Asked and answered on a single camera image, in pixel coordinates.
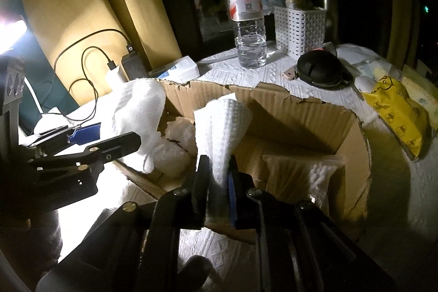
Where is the white paper towel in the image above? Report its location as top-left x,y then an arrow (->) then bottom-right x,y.
194,93 -> 252,224
100,79 -> 197,179

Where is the crumpled white paper towel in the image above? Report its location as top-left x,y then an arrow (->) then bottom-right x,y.
100,79 -> 197,179

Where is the white usb charger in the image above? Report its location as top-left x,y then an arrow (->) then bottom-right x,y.
105,61 -> 128,90

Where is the brown cardboard box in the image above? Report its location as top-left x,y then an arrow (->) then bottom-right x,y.
112,79 -> 372,245

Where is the black power adapter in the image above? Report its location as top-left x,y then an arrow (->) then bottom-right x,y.
121,44 -> 149,81

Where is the white power strip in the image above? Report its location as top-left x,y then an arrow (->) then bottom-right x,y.
148,56 -> 200,84

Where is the black round pouch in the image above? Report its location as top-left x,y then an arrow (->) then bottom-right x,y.
296,50 -> 353,90

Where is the white embossed table cloth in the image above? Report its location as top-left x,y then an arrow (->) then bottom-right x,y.
18,40 -> 438,292

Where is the white perforated basket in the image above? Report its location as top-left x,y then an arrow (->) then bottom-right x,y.
274,7 -> 326,57

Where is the clear water bottle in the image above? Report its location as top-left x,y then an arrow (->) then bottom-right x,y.
226,0 -> 267,69

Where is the pale tissue pack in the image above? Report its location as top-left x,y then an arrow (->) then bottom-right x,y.
402,65 -> 438,131

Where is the black charging cable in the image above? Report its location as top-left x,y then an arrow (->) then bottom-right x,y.
41,28 -> 134,127

